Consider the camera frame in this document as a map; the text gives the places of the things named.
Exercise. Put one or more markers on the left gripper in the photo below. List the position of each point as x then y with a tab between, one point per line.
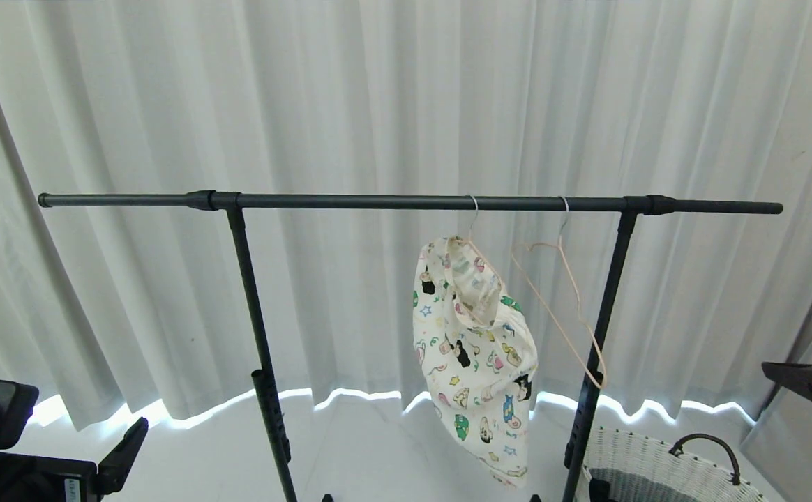
22	481

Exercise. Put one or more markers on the black garment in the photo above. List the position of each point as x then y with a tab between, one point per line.
600	492

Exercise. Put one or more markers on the cream printed garment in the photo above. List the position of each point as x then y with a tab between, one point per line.
476	376

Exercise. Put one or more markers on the pink clothes hanger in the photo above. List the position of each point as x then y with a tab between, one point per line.
476	204
566	207

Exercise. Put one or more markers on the white laundry basket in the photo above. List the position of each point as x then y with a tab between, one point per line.
643	453

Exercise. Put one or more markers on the black clothes rack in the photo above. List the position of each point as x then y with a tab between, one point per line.
378	202

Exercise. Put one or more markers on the white curtain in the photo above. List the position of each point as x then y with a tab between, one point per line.
308	104

